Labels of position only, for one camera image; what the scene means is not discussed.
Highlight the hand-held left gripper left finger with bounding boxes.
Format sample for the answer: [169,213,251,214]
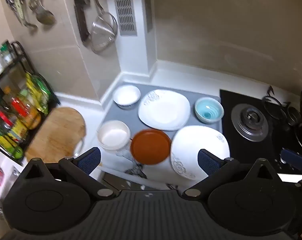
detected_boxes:
[22,147,120,201]

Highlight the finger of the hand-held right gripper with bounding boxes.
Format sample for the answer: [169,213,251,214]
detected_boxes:
[280,148,302,172]

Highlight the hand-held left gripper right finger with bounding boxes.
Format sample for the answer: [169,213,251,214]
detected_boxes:
[182,148,279,201]

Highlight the white bowl with dark pattern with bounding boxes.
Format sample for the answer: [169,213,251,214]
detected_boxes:
[113,85,141,110]

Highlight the white square plate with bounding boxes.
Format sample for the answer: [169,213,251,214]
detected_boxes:
[170,126,231,180]
[138,89,191,131]

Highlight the plain white bowl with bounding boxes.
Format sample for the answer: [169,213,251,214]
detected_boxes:
[97,120,131,151]

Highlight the wooden cutting board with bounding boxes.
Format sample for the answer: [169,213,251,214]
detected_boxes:
[25,107,87,164]

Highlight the light blue bowl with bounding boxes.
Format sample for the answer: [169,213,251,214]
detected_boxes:
[194,97,225,125]

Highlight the grey drying mat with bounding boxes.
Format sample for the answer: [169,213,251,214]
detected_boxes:
[99,82,222,188]

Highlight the brown round plate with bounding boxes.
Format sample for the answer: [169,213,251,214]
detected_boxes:
[130,129,172,166]

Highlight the black glass gas stove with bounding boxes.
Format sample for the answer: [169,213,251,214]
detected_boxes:
[219,89,302,178]

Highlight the yellow green packets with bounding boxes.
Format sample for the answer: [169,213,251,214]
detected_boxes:
[25,72,53,116]

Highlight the group of condiment bottles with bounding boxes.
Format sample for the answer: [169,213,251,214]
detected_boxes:
[0,85,42,159]

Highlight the black metal spice rack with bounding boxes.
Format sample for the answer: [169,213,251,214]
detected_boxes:
[0,41,61,166]

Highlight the metal strainer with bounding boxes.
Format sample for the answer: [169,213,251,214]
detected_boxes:
[87,0,119,54]

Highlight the dark hanging utensil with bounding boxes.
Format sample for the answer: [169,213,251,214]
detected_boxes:
[71,0,91,43]

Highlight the metal ladle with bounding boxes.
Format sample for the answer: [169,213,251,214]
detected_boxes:
[26,0,56,26]

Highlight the large grey vent grille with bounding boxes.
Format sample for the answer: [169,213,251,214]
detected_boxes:
[111,0,138,36]

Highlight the narrow grey vent grille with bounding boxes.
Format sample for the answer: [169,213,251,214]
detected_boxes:
[142,0,154,33]

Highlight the bunch of hanging utensils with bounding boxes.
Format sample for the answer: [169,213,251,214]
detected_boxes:
[4,0,38,29]

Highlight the black pan with handle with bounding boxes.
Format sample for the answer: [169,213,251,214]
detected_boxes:
[262,85,302,127]

